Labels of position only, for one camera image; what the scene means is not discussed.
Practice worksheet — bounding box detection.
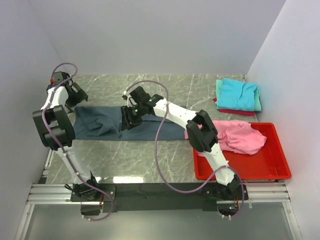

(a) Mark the slate blue t shirt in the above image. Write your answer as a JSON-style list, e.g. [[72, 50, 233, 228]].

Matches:
[[72, 106, 188, 141]]

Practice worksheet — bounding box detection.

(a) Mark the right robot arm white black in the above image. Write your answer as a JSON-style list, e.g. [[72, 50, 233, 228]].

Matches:
[[121, 86, 241, 197]]

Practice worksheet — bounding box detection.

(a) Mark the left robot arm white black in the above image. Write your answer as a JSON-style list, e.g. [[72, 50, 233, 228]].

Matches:
[[32, 79, 100, 201]]

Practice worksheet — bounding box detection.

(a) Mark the cyan folded t shirt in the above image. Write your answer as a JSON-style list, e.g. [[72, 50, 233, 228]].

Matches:
[[216, 77, 259, 111]]

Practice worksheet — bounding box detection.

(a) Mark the crimson folded t shirt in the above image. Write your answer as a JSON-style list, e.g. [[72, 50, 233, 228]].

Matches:
[[218, 108, 256, 117]]

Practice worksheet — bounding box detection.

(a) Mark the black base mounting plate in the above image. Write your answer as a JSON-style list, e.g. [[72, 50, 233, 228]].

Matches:
[[69, 182, 251, 213]]

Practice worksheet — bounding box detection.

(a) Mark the pink t shirt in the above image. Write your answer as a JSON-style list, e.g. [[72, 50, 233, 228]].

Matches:
[[184, 119, 268, 156]]

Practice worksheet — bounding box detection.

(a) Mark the teal green folded t shirt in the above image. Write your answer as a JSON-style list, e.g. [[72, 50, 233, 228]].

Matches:
[[215, 79, 263, 112]]

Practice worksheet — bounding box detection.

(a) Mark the red plastic bin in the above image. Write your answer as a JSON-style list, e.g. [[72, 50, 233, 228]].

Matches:
[[192, 121, 292, 181]]

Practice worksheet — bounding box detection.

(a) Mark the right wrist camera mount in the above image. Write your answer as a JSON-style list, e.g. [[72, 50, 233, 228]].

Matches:
[[122, 91, 136, 107]]

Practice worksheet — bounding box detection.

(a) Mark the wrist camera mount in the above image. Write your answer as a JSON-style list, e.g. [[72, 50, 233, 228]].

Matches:
[[50, 71, 70, 88], [122, 91, 136, 107]]

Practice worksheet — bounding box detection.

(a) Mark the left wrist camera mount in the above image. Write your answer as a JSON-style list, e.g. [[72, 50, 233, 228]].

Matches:
[[50, 71, 70, 88]]

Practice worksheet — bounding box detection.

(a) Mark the aluminium extrusion rail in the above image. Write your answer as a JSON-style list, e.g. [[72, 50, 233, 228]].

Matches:
[[15, 150, 291, 240]]

